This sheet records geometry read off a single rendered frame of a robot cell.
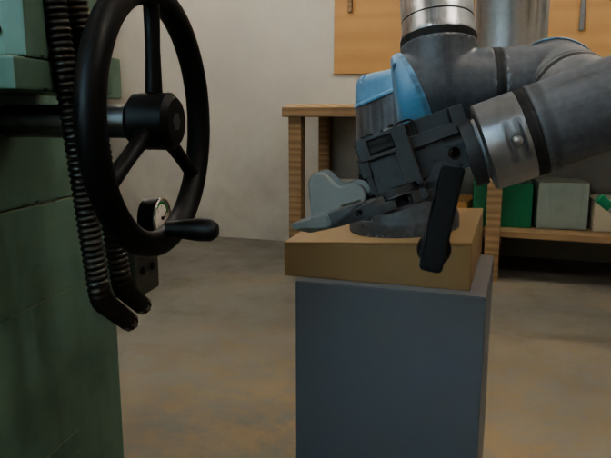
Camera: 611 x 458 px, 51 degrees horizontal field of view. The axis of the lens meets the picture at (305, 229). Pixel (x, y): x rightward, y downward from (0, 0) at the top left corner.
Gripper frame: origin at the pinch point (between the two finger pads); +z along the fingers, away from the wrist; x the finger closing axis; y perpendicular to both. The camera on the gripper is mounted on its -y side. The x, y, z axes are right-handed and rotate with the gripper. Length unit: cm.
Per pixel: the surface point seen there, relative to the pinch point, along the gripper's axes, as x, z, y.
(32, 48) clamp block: 12.0, 15.9, 25.5
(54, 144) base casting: -5.3, 28.2, 19.7
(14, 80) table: 14.8, 17.1, 22.7
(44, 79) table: 10.4, 16.8, 23.0
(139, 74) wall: -340, 157, 98
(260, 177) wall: -329, 99, 6
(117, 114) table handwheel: 4.9, 13.6, 18.3
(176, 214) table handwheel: -1.3, 14.3, 6.2
